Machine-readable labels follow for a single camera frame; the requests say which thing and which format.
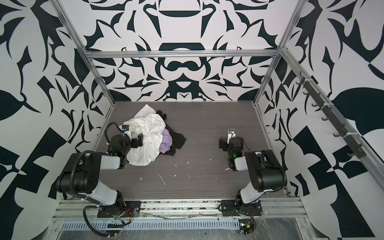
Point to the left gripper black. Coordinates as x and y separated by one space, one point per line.
140 141

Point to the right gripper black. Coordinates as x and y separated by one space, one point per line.
224 143

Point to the purple cloth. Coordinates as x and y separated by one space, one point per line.
166 143

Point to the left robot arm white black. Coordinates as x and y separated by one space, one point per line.
81 175

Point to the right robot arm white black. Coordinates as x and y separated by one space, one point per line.
265 172

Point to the white cloth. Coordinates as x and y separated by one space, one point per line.
151 125

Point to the black cloth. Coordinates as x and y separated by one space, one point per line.
178 141

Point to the small green circuit board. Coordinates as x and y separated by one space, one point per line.
247 228

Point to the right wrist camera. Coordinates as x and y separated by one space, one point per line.
231 134

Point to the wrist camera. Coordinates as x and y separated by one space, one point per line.
231 134
126 131

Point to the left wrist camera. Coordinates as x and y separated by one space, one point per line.
126 131

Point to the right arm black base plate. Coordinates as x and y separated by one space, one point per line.
231 208

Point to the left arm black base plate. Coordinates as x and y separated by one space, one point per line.
127 209

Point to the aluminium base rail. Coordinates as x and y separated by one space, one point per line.
169 209

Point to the white slotted cable duct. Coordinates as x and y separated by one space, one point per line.
186 224

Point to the black hook rail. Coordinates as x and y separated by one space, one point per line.
333 115

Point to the aluminium frame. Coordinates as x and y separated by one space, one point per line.
372 161

